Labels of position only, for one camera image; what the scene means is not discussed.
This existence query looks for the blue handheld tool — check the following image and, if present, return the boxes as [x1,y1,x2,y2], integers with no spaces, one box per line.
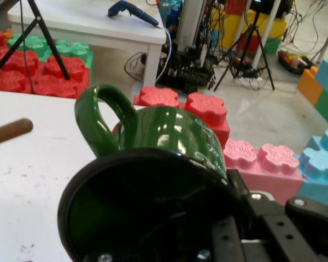
[107,0,160,27]

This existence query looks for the red foam building block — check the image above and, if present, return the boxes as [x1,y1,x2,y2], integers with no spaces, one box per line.
[133,86,231,150]

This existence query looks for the pink foam building block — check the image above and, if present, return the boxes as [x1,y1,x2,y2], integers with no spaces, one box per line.
[222,140,304,206]

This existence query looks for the yellow foam building block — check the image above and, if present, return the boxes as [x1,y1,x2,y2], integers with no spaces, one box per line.
[212,8,288,54]

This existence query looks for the white side table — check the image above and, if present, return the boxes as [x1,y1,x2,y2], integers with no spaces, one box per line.
[7,0,168,95]

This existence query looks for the wooden mug tree stand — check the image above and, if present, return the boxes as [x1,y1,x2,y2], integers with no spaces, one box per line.
[0,118,34,148]

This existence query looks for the white cable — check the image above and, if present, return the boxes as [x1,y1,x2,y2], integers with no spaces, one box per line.
[155,26,172,84]

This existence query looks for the green ceramic mug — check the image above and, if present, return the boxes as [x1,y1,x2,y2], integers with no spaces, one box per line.
[57,83,244,262]

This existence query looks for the black tray with items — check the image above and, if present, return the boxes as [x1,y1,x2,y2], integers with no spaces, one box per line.
[277,50,315,76]

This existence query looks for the black electronics equipment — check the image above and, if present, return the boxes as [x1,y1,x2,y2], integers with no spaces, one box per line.
[162,45,218,95]

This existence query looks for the black tripod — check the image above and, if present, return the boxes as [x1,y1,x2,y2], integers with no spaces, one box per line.
[0,0,71,80]
[213,9,276,92]

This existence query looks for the aluminium frame post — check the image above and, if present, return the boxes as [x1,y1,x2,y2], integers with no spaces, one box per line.
[177,0,209,53]

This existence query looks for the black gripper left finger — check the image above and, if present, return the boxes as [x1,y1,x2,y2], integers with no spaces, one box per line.
[83,217,243,262]

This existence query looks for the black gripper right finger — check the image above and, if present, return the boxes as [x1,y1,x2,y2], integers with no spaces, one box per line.
[226,169,328,262]

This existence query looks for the orange foam building block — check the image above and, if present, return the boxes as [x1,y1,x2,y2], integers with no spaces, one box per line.
[297,65,324,106]

